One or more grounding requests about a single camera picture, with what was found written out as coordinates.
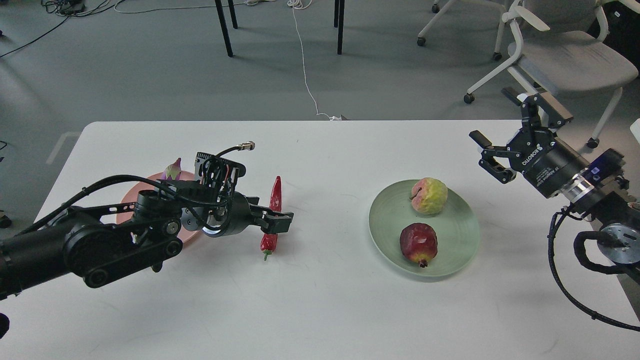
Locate black table leg right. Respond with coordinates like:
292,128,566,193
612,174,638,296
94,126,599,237
333,0,346,55

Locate green pink guava fruit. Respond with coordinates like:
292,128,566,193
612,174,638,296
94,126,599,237
410,177,449,215

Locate pink plate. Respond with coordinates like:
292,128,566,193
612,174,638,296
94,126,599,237
116,171,206,246

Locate purple eggplant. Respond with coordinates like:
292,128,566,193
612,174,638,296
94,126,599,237
161,157,182,180

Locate grey white office chair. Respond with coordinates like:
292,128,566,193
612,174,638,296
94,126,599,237
463,0,639,149

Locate white chair base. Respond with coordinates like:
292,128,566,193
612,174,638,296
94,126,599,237
416,0,510,62

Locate red pomegranate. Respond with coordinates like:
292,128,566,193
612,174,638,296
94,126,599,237
398,222,438,268

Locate white cable on floor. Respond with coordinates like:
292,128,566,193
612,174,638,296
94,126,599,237
286,0,348,122

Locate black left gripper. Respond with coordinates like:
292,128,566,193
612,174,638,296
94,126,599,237
202,193,295,238

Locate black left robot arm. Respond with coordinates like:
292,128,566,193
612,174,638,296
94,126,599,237
0,141,294,300

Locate red chili pepper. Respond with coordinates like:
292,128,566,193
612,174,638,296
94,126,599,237
260,176,282,261

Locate black cables on floor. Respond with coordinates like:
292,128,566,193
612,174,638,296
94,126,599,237
0,0,251,58

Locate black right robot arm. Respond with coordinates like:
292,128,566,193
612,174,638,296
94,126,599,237
469,88,639,331

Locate black table leg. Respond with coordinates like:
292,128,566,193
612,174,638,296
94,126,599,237
333,0,346,55
214,0,239,59

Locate black table leg left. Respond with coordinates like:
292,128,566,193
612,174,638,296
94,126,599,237
214,0,239,59

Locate green plate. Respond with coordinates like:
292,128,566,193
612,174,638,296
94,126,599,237
368,179,481,280

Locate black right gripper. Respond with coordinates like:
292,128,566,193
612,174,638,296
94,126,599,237
469,87,588,198

